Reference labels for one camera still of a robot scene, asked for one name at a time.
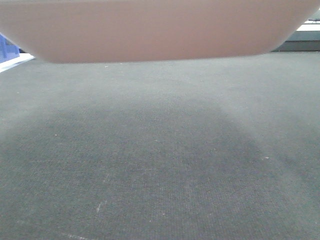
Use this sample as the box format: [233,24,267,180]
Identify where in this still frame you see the white lidded plastic bin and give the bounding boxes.
[0,0,320,63]

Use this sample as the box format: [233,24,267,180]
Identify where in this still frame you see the blue plastic crate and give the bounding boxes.
[0,34,20,63]

